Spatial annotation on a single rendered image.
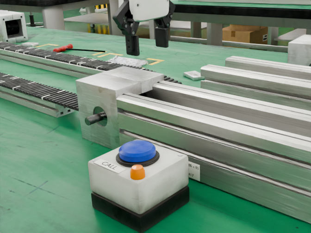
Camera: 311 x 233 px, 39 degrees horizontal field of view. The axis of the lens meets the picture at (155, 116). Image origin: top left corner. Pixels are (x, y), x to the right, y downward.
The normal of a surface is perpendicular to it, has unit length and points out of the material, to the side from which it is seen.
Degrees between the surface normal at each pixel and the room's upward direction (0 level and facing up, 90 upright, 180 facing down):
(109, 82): 0
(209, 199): 0
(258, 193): 90
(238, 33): 88
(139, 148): 3
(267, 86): 90
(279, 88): 90
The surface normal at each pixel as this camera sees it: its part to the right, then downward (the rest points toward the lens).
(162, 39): -0.69, 0.30
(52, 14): 0.78, 0.18
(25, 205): -0.05, -0.93
